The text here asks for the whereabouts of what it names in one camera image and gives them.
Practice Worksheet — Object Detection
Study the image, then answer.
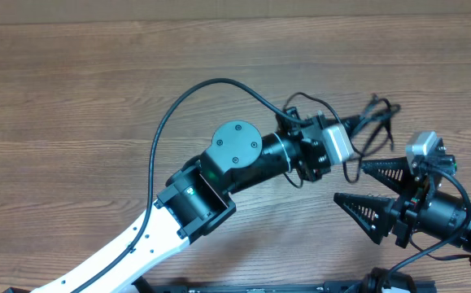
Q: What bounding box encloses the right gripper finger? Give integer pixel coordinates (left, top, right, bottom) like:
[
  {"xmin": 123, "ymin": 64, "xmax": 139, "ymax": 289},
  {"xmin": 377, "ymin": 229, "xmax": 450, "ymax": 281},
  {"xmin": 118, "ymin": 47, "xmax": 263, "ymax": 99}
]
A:
[
  {"xmin": 361, "ymin": 157, "xmax": 416, "ymax": 195},
  {"xmin": 334, "ymin": 193, "xmax": 397, "ymax": 244}
]

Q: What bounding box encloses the black usb cable silver plug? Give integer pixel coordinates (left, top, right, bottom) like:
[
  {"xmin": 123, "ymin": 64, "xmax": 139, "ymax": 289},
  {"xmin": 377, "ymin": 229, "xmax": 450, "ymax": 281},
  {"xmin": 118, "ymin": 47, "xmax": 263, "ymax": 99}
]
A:
[{"xmin": 280, "ymin": 91, "xmax": 346, "ymax": 190}]

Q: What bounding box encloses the black usb cable blue plug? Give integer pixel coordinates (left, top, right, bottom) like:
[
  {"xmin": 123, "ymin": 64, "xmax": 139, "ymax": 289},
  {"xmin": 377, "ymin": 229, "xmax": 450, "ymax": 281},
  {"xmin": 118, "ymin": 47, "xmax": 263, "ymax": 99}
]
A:
[{"xmin": 342, "ymin": 94, "xmax": 401, "ymax": 184}]

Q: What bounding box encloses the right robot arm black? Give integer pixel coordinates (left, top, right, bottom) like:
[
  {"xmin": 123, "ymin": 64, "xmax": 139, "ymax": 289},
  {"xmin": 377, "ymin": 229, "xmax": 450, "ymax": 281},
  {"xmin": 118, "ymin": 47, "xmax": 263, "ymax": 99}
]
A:
[{"xmin": 334, "ymin": 155, "xmax": 471, "ymax": 292}]

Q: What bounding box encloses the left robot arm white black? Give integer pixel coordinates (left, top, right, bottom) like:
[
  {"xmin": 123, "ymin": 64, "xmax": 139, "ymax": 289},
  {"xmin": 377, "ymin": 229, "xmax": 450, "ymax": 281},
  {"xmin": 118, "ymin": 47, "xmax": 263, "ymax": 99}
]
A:
[{"xmin": 38, "ymin": 107, "xmax": 364, "ymax": 292}]

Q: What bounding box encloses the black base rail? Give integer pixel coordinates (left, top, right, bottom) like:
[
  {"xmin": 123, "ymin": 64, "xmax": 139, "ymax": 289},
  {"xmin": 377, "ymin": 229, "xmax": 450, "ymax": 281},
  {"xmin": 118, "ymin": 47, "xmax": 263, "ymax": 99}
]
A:
[{"xmin": 132, "ymin": 268, "xmax": 438, "ymax": 293}]

